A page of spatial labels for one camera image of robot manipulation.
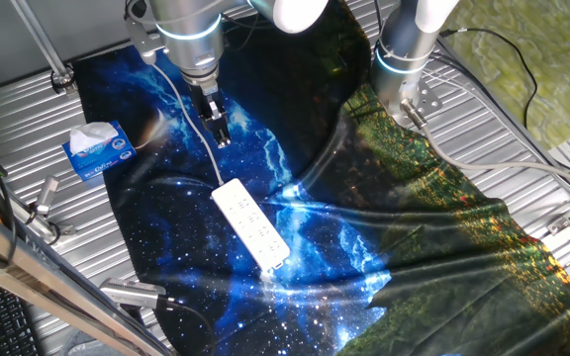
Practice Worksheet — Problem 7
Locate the small silver camera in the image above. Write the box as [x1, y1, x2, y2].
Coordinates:
[34, 176, 61, 218]

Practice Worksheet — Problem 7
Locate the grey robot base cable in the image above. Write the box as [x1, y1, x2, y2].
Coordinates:
[400, 98, 570, 197]

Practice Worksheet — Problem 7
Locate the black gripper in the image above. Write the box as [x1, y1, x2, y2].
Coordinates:
[188, 81, 233, 149]

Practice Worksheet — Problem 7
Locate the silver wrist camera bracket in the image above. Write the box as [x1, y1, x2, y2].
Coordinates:
[125, 17, 168, 66]

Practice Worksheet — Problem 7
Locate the blue tissue box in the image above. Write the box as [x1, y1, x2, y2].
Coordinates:
[61, 120, 138, 182]

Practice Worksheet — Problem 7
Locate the green mottled mat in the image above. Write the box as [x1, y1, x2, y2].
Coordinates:
[440, 0, 570, 150]

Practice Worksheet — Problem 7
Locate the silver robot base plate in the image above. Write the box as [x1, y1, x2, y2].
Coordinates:
[397, 81, 443, 128]

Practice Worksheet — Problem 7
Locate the white power strip cable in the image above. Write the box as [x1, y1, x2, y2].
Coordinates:
[150, 62, 226, 187]

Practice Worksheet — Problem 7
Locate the silver metal frame bar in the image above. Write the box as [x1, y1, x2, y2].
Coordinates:
[0, 197, 168, 356]

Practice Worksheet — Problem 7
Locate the black camera cable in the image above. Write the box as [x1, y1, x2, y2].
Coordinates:
[155, 296, 218, 356]

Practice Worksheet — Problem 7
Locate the black round pole base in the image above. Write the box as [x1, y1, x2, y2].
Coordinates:
[49, 66, 76, 96]

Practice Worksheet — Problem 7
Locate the thin black cable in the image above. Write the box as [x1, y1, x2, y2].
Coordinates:
[439, 27, 539, 131]

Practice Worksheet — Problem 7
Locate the silver metal pole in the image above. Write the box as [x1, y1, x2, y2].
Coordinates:
[9, 0, 71, 76]

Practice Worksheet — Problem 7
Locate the long silver camera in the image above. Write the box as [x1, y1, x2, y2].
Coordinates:
[98, 277, 168, 311]

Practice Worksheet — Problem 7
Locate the galaxy and forest print cloth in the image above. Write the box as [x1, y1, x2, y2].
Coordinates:
[71, 0, 570, 356]

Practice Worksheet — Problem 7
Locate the white power strip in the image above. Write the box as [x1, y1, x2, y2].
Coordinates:
[210, 177, 292, 274]

